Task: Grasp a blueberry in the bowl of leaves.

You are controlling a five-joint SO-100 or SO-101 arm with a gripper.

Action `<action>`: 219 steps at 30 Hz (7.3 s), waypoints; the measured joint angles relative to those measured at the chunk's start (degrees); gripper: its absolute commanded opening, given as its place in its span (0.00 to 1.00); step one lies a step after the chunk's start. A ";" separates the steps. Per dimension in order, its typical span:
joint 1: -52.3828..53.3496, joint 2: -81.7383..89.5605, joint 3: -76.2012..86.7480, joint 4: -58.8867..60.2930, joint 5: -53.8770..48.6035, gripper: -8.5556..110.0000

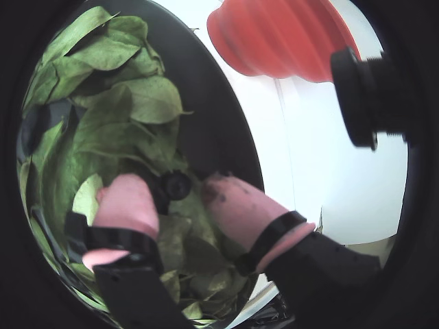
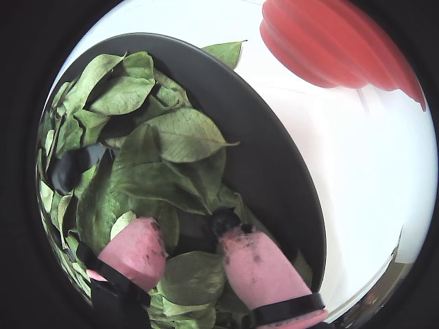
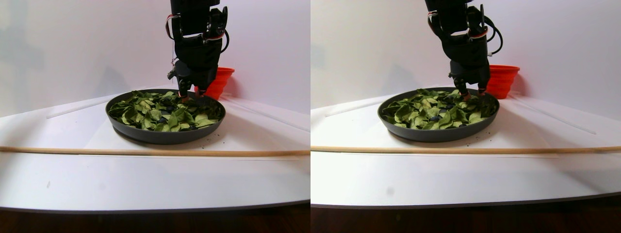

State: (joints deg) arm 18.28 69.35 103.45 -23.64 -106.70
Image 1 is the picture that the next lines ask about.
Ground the pink-tipped black gripper finger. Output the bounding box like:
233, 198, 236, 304
200, 173, 383, 329
64, 173, 196, 329

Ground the dark blueberry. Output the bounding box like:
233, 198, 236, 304
161, 171, 193, 202

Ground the round black bowl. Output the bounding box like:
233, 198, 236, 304
15, 0, 267, 329

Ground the green leaf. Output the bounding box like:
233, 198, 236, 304
40, 5, 121, 66
54, 16, 149, 72
71, 173, 104, 227
157, 215, 193, 263
72, 84, 134, 147
118, 75, 195, 125
21, 56, 94, 112

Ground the red collapsible silicone cup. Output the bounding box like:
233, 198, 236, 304
206, 0, 363, 84

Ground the black camera module with board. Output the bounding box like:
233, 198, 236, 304
330, 47, 412, 152

